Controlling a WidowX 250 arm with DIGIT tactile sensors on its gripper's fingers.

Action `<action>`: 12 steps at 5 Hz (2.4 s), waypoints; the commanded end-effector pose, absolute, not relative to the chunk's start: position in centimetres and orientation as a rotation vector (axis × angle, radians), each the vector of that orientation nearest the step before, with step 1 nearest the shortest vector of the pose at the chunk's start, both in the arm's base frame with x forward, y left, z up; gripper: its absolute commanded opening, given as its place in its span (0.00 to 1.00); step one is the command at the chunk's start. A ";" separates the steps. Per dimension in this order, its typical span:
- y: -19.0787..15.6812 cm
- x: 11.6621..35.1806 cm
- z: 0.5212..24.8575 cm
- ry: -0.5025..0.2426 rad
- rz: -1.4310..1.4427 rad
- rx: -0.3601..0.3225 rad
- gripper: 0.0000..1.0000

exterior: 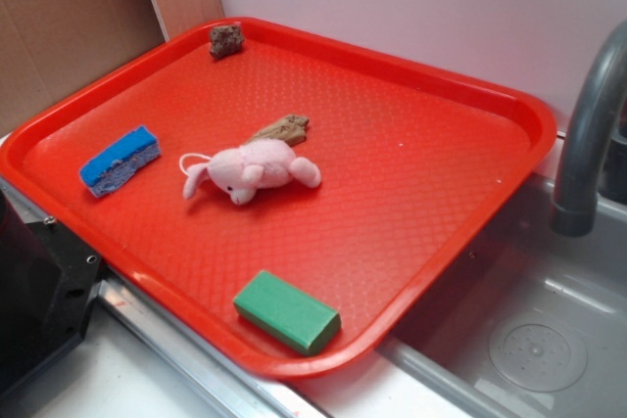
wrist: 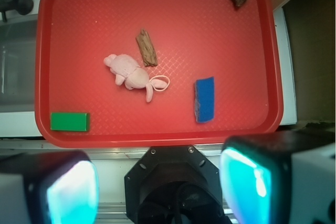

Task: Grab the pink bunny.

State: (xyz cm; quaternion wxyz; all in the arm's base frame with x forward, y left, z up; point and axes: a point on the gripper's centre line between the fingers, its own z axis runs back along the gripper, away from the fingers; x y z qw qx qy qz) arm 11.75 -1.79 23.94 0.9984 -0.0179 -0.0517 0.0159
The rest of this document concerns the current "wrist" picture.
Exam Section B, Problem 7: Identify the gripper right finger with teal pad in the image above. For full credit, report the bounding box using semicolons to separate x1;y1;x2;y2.
219;130;335;223

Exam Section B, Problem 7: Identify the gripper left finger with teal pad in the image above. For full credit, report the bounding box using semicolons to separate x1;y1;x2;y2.
1;151;99;223

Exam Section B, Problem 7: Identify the pink plush bunny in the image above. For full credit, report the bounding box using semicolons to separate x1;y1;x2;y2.
103;54;170;103

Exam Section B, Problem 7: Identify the green rectangular block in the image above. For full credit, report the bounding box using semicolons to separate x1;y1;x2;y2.
50;112;90;132

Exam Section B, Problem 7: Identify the blue sponge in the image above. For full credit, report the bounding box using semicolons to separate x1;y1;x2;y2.
194;77;215;123

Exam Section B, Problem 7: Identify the red plastic tray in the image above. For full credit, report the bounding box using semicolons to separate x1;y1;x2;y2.
35;0;283;148

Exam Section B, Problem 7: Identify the brown wood bark piece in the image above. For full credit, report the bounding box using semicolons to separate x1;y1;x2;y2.
135;29;158;67

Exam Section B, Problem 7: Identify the black octagonal mount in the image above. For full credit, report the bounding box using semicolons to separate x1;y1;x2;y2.
124;146;231;223

